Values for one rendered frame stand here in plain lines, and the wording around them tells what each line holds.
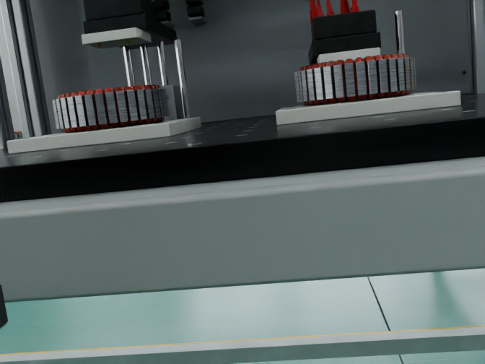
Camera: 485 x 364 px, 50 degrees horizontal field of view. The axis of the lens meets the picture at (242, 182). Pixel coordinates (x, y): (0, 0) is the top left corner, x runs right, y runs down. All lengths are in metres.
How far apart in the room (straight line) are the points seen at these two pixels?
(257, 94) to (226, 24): 0.11
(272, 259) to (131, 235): 0.07
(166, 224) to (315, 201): 0.08
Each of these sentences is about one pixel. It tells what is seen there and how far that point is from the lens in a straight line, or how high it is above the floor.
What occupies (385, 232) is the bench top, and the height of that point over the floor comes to 0.72.
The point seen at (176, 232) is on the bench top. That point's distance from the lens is 0.27.
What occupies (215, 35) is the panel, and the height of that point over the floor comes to 0.89.
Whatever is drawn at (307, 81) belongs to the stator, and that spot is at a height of 0.80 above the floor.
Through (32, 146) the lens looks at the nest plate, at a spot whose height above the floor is 0.77.
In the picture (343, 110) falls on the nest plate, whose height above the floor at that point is 0.78.
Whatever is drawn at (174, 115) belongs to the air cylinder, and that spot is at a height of 0.79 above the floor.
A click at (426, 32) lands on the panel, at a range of 0.79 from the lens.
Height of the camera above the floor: 0.79
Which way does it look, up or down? 9 degrees down
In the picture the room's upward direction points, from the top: 6 degrees counter-clockwise
